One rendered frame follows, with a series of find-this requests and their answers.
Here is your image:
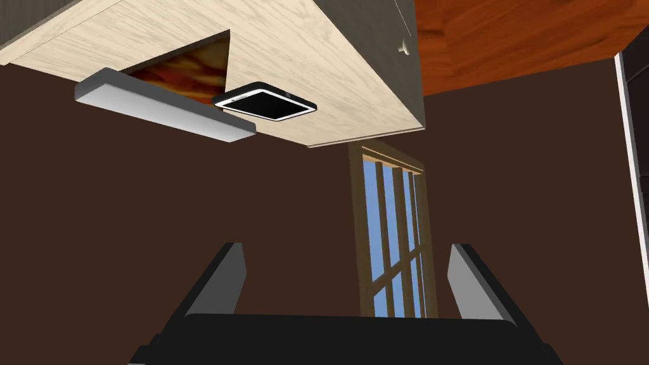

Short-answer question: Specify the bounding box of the wooden framed window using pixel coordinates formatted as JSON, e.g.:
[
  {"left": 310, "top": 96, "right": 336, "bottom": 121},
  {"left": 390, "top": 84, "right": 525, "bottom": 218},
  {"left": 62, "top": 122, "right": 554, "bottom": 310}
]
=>
[{"left": 347, "top": 139, "right": 440, "bottom": 319}]

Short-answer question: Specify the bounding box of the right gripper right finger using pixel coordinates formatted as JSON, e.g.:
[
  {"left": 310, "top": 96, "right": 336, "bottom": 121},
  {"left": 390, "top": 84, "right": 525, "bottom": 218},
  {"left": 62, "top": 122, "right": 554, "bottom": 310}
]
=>
[{"left": 446, "top": 243, "right": 518, "bottom": 326}]

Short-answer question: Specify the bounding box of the grey flat keyboard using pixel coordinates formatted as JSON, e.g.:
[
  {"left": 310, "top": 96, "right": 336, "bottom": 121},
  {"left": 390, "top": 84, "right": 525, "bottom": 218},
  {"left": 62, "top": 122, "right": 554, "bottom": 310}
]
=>
[{"left": 74, "top": 67, "right": 257, "bottom": 143}]

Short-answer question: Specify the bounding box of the light wood desk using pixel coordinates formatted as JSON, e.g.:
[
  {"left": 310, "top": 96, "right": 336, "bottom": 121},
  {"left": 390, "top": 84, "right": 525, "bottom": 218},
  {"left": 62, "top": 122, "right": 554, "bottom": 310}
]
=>
[{"left": 0, "top": 0, "right": 427, "bottom": 149}]

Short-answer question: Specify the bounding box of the black smartphone with white rim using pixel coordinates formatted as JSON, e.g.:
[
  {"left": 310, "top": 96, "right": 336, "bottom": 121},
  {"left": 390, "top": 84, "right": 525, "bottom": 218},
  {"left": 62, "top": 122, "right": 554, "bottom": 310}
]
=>
[{"left": 211, "top": 80, "right": 318, "bottom": 122}]

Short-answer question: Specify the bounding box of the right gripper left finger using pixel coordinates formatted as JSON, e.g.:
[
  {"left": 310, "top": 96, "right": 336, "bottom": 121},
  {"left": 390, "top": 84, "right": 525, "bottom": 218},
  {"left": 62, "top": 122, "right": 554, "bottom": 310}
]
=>
[{"left": 172, "top": 241, "right": 248, "bottom": 321}]

